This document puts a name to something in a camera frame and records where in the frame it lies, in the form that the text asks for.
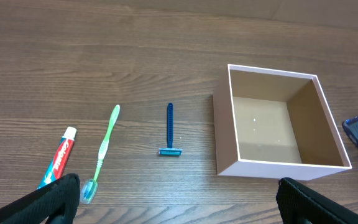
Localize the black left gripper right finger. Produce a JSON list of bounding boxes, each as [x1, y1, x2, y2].
[[276, 177, 358, 224]]

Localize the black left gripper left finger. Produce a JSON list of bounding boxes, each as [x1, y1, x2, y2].
[[0, 173, 80, 224]]

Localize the green toothbrush with cap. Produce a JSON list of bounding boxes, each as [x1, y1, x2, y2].
[[80, 105, 121, 205]]

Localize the white cardboard box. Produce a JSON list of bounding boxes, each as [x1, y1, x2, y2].
[[213, 64, 352, 180]]

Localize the blue disposable razor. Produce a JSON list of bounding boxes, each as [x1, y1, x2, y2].
[[158, 103, 183, 156]]

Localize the red Colgate toothpaste tube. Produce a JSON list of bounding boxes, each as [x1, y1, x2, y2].
[[37, 127, 77, 189]]

